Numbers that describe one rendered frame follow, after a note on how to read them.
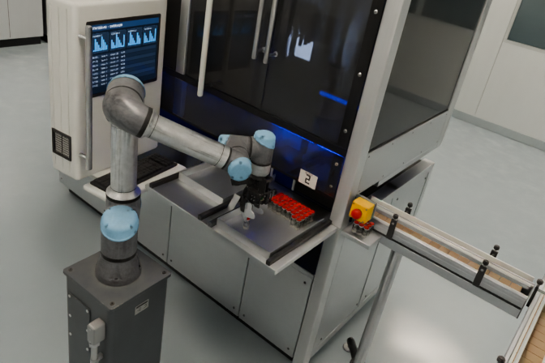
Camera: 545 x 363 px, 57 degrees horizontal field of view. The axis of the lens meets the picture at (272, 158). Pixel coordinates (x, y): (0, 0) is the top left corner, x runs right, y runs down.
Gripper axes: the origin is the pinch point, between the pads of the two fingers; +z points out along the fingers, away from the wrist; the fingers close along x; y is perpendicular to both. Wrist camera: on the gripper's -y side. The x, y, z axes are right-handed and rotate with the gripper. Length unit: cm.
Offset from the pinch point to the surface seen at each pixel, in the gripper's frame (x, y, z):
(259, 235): 0.8, 6.6, 5.4
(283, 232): 9.5, 11.5, 5.3
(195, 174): 12.3, -40.2, 5.3
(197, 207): -4.6, -20.9, 5.6
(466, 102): 490, -58, 70
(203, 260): 30, -45, 65
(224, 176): 22.0, -31.8, 5.3
